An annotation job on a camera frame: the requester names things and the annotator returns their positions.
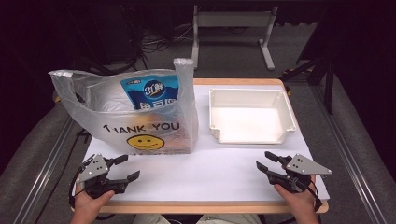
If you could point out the person's left hand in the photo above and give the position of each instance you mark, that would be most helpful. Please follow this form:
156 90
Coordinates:
87 208

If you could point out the white table sheet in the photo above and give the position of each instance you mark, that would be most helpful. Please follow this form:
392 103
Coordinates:
202 174

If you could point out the yellow black hazard tape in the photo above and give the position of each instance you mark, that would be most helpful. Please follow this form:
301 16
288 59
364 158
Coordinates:
57 99

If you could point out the clear plastic shopping bag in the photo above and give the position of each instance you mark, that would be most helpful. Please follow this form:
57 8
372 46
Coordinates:
102 124

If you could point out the white plastic bin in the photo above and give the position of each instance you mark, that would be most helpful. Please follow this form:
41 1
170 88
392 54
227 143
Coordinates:
249 124

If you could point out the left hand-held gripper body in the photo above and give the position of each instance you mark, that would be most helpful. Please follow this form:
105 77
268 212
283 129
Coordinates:
93 169

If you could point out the black tripod stand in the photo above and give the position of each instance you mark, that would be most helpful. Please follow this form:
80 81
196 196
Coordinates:
329 93

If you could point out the person's legs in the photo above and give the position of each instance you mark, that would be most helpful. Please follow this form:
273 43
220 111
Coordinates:
149 219

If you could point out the blue snack pouch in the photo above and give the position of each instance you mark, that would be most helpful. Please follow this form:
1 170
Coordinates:
155 90

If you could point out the white metal stand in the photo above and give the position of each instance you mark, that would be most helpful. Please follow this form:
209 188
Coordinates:
233 19

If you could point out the aluminium floor rail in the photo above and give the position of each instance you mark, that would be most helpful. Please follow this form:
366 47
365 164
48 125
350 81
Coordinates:
359 186
40 183

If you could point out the person's right hand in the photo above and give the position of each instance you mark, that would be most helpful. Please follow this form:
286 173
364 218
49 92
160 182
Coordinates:
300 205

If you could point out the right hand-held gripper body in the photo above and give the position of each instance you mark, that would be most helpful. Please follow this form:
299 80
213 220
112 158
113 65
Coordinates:
303 166

